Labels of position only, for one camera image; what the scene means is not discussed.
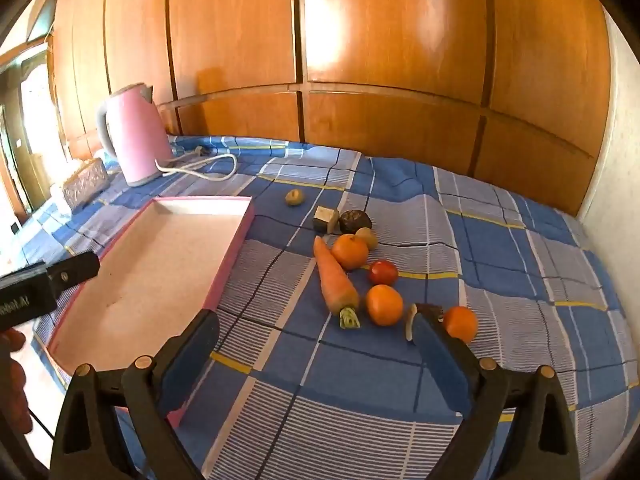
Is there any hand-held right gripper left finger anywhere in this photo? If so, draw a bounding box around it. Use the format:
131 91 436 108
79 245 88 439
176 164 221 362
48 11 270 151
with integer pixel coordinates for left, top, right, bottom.
50 309 221 480

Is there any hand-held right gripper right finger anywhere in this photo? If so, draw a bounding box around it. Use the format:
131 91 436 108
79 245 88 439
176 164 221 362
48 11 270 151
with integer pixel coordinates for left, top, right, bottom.
411 310 581 480

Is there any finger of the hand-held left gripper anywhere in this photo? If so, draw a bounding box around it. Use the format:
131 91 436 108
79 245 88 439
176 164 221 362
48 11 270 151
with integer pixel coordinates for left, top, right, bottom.
46 251 100 293

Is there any orange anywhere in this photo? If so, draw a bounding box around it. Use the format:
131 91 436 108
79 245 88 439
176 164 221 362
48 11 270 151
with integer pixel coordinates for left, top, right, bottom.
331 233 370 271
365 284 404 327
442 306 479 344

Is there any brown cap mushroom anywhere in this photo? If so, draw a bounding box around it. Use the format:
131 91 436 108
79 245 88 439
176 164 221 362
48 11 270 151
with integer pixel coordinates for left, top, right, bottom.
404 303 445 343

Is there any pink shallow tray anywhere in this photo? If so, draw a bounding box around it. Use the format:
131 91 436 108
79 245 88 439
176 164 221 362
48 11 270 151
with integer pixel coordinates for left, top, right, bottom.
46 196 256 428

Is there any red tomato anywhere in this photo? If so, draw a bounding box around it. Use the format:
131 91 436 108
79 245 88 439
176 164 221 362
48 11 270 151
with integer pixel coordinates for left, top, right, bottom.
369 259 400 287

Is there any carrot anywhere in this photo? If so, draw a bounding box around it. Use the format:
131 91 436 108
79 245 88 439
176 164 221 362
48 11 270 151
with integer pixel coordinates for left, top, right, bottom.
313 236 362 330

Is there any person's left hand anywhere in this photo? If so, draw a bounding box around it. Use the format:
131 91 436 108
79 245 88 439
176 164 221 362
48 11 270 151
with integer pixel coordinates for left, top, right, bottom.
0 329 33 436

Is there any patterned tissue box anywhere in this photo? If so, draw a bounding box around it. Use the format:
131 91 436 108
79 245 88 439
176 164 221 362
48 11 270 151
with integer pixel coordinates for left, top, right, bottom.
62 157 111 211

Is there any blue plaid blanket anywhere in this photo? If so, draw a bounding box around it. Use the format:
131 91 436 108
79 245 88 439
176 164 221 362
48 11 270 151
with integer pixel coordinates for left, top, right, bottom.
20 134 636 480

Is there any pink electric kettle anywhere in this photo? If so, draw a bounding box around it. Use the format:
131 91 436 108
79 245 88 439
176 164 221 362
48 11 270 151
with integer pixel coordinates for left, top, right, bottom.
96 83 173 188

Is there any dark brown wrinkled passion fruit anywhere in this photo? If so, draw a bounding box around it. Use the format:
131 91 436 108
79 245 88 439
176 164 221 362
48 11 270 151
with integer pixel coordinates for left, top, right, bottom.
339 209 373 235

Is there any cut pale mushroom piece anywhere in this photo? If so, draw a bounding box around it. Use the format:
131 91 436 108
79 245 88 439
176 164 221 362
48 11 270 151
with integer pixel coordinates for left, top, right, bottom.
313 205 341 233

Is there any wooden wardrobe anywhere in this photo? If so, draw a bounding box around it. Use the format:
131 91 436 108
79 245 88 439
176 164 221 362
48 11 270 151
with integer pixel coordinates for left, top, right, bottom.
50 0 613 216

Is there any white power cable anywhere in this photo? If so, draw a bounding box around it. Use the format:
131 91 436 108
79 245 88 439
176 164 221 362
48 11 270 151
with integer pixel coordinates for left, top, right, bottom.
155 146 239 182

